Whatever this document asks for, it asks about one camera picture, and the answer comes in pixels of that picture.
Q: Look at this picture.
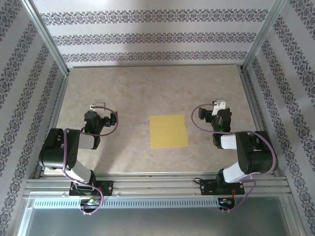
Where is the yellow paper sheet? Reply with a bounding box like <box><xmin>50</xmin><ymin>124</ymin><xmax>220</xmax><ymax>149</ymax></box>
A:
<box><xmin>149</xmin><ymin>114</ymin><xmax>189</xmax><ymax>149</ymax></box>

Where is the small circuit board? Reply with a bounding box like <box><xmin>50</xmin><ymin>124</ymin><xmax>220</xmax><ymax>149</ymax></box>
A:
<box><xmin>80</xmin><ymin>198</ymin><xmax>103</xmax><ymax>207</ymax></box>
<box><xmin>218</xmin><ymin>198</ymin><xmax>236</xmax><ymax>207</ymax></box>

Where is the grey metal panel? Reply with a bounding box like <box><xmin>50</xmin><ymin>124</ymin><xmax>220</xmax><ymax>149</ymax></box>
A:
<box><xmin>16</xmin><ymin>196</ymin><xmax>305</xmax><ymax>236</ymax></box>

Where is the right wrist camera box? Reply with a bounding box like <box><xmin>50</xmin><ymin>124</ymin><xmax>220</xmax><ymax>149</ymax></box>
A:
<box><xmin>211</xmin><ymin>98</ymin><xmax>226</xmax><ymax>116</ymax></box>

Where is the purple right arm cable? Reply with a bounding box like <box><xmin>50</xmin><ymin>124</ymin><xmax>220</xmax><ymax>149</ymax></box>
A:
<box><xmin>191</xmin><ymin>103</ymin><xmax>278</xmax><ymax>214</ymax></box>

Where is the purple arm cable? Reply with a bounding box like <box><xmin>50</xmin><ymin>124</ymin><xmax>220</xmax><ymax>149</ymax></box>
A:
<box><xmin>191</xmin><ymin>103</ymin><xmax>278</xmax><ymax>214</ymax></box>
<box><xmin>63</xmin><ymin>104</ymin><xmax>120</xmax><ymax>216</ymax></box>

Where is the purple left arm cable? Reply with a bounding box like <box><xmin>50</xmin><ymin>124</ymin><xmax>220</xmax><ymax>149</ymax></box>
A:
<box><xmin>63</xmin><ymin>104</ymin><xmax>120</xmax><ymax>216</ymax></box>

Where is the aluminium side rail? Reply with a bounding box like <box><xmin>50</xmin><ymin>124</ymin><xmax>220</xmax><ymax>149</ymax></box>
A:
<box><xmin>34</xmin><ymin>71</ymin><xmax>71</xmax><ymax>180</ymax></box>
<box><xmin>240</xmin><ymin>67</ymin><xmax>281</xmax><ymax>177</ymax></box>

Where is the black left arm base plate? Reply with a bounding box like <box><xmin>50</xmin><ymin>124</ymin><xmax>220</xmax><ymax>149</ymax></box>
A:
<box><xmin>69</xmin><ymin>180</ymin><xmax>114</xmax><ymax>197</ymax></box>

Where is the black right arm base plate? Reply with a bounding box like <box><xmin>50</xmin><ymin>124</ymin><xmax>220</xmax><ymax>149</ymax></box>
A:
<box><xmin>199</xmin><ymin>178</ymin><xmax>246</xmax><ymax>196</ymax></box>

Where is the aluminium frame post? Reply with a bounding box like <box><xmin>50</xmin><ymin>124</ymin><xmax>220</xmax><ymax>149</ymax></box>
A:
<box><xmin>241</xmin><ymin>0</ymin><xmax>290</xmax><ymax>73</ymax></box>
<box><xmin>21</xmin><ymin>0</ymin><xmax>71</xmax><ymax>77</ymax></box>

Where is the aluminium mounting rail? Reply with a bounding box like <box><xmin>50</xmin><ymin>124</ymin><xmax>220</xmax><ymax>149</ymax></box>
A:
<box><xmin>23</xmin><ymin>173</ymin><xmax>288</xmax><ymax>199</ymax></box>

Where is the slotted grey cable duct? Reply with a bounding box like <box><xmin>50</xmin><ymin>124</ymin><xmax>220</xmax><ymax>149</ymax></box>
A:
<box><xmin>31</xmin><ymin>198</ymin><xmax>220</xmax><ymax>209</ymax></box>

